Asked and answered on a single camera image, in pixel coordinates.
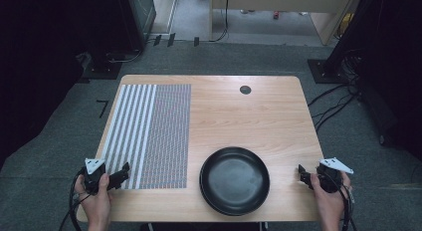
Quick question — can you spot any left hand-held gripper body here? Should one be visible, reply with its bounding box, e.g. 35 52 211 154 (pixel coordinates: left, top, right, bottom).
82 157 110 196

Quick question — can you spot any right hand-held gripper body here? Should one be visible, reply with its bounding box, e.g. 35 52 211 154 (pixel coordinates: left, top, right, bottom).
314 156 354 194

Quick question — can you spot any person's left hand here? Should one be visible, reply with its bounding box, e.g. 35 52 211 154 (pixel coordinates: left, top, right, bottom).
74 172 112 222

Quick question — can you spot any person's right hand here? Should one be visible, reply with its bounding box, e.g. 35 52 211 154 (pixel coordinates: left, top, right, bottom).
310 170 353 223

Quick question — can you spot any grey striped placemat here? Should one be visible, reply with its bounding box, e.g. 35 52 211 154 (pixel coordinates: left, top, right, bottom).
101 84 192 191

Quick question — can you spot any black round plate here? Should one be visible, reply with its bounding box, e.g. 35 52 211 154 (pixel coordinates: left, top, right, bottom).
198 146 271 217

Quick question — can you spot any black stand base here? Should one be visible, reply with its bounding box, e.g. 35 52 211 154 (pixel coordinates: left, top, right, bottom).
307 58 350 85
81 51 124 81

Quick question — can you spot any dark curtain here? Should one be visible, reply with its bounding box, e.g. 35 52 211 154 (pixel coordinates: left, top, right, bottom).
331 0 422 162
0 0 117 170

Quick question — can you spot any yellow object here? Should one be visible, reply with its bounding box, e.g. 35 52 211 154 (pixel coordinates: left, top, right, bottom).
336 12 354 39

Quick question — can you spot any dark cabinet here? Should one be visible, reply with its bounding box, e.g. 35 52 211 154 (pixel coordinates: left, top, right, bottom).
113 0 157 54

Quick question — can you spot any beige wooden furniture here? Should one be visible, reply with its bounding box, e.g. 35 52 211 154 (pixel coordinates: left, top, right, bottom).
208 0 363 47

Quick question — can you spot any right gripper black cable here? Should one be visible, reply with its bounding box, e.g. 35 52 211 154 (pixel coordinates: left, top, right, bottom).
322 172 358 231

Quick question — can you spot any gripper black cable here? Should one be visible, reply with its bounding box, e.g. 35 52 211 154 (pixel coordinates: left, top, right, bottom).
322 172 358 231
59 168 92 231

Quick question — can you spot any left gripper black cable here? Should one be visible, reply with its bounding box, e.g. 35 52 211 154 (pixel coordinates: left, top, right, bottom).
59 168 92 231

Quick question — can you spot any black floor cables bundle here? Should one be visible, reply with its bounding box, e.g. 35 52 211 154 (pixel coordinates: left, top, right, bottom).
308 47 364 133

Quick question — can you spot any black hanging cable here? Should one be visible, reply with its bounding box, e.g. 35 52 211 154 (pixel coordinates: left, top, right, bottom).
209 0 231 44

